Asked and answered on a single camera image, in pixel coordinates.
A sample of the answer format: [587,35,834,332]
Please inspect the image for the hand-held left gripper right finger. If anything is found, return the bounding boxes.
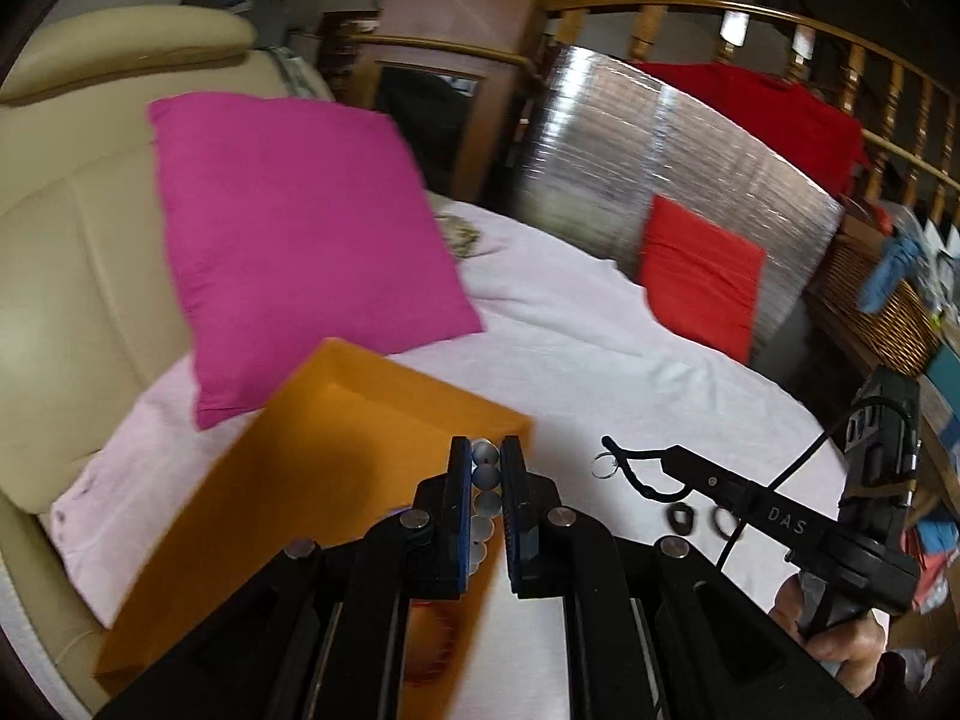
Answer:
[501,435,875,720]

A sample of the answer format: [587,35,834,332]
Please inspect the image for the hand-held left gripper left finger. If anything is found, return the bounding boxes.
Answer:
[97,435,475,720]

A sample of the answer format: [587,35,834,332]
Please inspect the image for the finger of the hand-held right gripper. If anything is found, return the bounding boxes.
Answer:
[660,446,841,548]

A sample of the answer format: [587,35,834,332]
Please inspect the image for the grey bead bracelet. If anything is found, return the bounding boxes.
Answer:
[469,439,505,567]

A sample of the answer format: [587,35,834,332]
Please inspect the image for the black cord with metal ring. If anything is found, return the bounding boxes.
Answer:
[592,435,687,503]

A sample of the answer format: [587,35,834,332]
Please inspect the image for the orange cardboard box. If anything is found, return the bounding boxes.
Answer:
[91,337,535,698]

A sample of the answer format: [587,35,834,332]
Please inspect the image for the person's right hand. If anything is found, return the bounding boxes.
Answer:
[769,574,890,698]

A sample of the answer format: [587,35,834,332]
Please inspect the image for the blue folded cloth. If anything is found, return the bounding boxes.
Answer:
[911,510,957,552]

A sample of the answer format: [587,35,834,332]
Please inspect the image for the teal cardboard box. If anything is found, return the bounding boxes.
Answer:
[922,349,960,466]

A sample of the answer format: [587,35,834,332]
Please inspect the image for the wicker basket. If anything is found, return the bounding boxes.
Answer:
[814,232,942,376]

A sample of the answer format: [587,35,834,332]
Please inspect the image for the white embossed towel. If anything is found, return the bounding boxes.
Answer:
[390,262,893,720]

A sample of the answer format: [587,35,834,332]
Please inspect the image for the light blue cloth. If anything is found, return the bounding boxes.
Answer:
[857,232,925,314]

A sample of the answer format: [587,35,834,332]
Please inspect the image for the red cushion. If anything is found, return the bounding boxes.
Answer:
[637,195,767,365]

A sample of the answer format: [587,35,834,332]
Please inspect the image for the patterned brown cloth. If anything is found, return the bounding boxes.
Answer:
[435,214,485,260]

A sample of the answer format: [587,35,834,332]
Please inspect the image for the pale pink cloth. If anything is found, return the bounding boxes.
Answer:
[49,199,653,627]

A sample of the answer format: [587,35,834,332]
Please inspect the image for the magenta pillow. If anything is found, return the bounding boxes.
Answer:
[148,92,485,430]

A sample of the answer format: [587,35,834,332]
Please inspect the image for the red cloth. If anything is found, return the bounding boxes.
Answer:
[637,62,871,196]

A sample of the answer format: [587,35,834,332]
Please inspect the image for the silver foil insulation panel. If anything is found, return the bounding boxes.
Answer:
[514,45,845,361]

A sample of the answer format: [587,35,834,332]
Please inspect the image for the cream leather sofa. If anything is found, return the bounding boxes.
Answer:
[0,4,338,691]

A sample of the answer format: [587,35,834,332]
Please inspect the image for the wooden railing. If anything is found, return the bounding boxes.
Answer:
[540,0,960,241]

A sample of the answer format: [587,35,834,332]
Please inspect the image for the wooden cabinet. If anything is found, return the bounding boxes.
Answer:
[319,0,560,215]

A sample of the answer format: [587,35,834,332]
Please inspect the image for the grey cloth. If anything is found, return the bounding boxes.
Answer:
[240,0,301,53]

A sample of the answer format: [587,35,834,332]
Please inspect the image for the black cable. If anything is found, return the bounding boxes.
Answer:
[712,397,920,575]

